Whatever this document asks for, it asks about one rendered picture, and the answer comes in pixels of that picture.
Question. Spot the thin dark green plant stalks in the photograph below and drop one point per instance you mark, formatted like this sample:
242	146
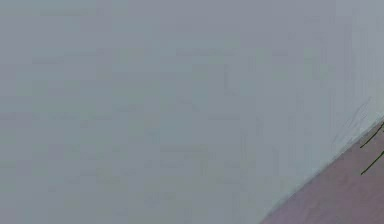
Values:
372	164

